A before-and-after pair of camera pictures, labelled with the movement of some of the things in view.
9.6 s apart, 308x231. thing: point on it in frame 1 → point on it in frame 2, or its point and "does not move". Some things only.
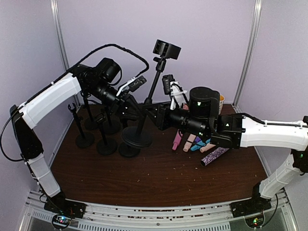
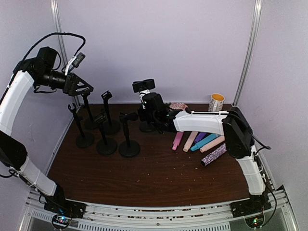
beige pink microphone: (208, 146) does not move
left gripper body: (121, 99) → (68, 89)
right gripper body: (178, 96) → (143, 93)
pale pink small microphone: (189, 141) does not move
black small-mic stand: (105, 146) does not move
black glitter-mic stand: (136, 136) → (146, 126)
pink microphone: (177, 140) does not move
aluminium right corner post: (250, 54) does not move
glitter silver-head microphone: (220, 151) does not move
